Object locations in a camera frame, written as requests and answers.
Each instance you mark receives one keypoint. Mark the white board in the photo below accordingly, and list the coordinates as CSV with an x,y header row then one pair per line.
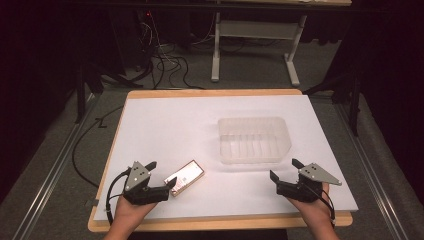
x,y
173,130

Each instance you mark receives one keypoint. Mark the metal floor rail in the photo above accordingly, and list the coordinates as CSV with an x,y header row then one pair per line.
x,y
50,180
370,180

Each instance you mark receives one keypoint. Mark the wooden table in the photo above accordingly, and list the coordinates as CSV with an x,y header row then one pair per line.
x,y
213,92

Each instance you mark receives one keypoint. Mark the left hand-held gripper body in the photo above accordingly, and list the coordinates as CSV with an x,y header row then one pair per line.
x,y
137,176

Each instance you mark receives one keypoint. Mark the small pink box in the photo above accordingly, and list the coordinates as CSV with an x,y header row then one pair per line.
x,y
185,176

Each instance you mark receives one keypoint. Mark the person's right hand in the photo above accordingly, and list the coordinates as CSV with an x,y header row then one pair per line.
x,y
316,211

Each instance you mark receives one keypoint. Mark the clear plastic container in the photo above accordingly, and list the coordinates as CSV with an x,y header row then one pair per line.
x,y
253,140

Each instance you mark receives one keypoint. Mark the white metal desk frame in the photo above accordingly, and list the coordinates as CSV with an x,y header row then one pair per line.
x,y
215,56

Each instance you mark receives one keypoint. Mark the person's left hand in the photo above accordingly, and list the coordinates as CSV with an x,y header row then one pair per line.
x,y
128,215

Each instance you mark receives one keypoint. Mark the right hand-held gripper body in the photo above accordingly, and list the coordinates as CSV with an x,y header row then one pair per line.
x,y
315,174

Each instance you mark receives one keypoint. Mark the black metal stand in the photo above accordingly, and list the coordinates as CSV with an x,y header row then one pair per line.
x,y
80,93
354,100

